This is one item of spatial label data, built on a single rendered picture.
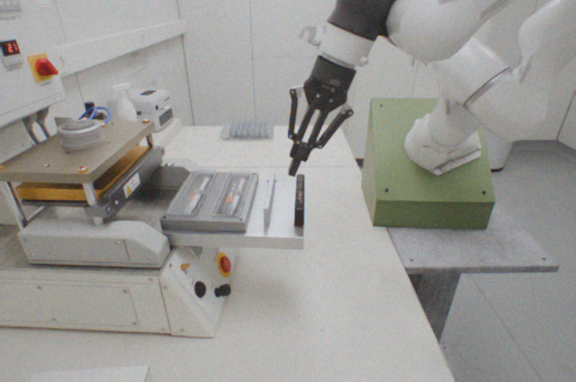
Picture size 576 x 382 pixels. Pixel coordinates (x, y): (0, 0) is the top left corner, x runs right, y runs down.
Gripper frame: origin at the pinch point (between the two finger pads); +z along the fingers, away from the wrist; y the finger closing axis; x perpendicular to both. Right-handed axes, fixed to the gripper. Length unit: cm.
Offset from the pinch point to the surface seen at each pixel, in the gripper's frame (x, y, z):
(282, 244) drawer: -11.0, 1.9, 13.0
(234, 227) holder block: -9.8, -7.8, 13.4
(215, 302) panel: -10.4, -6.1, 34.1
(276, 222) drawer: -6.4, 0.0, 11.8
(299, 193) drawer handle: -1.6, 3.0, 6.6
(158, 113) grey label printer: 89, -55, 41
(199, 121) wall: 242, -62, 106
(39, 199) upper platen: -8.9, -44.2, 21.3
